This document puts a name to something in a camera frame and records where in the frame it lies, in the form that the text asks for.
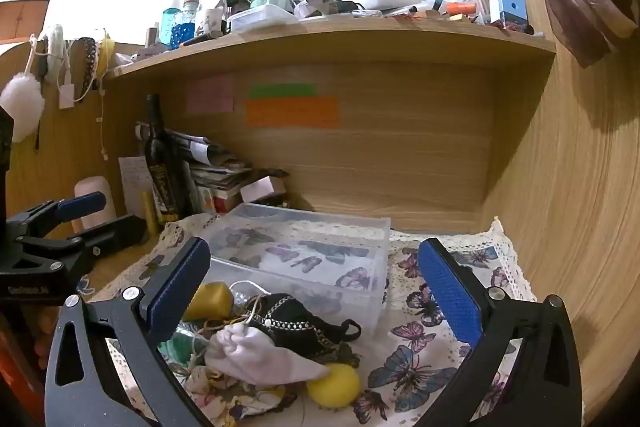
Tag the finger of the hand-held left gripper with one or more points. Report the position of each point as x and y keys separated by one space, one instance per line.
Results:
x=80 y=205
x=112 y=232

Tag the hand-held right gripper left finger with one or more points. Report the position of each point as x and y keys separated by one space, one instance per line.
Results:
x=177 y=287

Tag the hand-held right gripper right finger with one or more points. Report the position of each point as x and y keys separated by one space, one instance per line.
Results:
x=450 y=287

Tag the yellow sponge block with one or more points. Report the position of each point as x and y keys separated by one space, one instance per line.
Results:
x=212 y=302

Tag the black beaded pouch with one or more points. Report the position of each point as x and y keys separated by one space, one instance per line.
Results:
x=295 y=319

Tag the floral cloth pouch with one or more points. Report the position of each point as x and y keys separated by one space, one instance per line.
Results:
x=235 y=402

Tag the clear plastic storage box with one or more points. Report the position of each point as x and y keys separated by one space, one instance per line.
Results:
x=310 y=252

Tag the yellow round sponge ball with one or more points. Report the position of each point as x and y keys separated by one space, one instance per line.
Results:
x=334 y=385

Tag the pink cylinder cup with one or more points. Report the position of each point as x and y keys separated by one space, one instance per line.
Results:
x=95 y=183

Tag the yellow tube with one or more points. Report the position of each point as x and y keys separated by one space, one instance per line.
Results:
x=149 y=212

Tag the white paper note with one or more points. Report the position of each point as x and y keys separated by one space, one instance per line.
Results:
x=131 y=179

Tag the green mesh item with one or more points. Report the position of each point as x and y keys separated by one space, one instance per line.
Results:
x=180 y=347

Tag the dark wine bottle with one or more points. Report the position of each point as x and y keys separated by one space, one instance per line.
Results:
x=162 y=167

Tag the butterfly print lace tablecloth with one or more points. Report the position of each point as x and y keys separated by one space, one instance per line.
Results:
x=425 y=372

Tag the white paper tag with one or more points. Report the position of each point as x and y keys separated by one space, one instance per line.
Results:
x=67 y=95

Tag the white fluffy pompom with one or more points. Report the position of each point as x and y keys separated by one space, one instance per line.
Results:
x=22 y=104

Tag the stack of magazines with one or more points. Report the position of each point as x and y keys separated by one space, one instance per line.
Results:
x=215 y=172

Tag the small white box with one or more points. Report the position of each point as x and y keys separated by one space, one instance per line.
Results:
x=257 y=190

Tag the dark beaded headband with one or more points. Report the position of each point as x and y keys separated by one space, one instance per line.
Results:
x=89 y=57

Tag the yellow hair band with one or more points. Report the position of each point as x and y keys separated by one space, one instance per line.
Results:
x=105 y=52

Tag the pink sticky note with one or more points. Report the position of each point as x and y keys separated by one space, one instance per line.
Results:
x=210 y=94

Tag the orange board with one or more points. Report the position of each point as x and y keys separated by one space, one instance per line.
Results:
x=22 y=19

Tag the teal bottle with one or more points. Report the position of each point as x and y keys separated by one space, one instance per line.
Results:
x=169 y=22

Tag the glass bottle with blue liquid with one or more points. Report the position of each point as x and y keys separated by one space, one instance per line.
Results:
x=187 y=27

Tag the orange sticky note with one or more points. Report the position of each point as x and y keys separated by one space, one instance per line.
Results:
x=292 y=112

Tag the green sticky note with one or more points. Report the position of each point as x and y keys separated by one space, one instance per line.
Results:
x=282 y=90

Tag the white patterned cup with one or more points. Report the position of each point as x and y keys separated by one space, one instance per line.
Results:
x=212 y=22

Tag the white lidded plastic box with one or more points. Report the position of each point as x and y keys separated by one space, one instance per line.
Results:
x=260 y=18

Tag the wooden shelf board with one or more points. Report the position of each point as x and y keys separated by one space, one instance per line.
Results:
x=350 y=42

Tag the blue box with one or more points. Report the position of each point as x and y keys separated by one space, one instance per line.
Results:
x=512 y=9

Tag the grey small box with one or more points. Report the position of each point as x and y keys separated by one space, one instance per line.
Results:
x=320 y=1

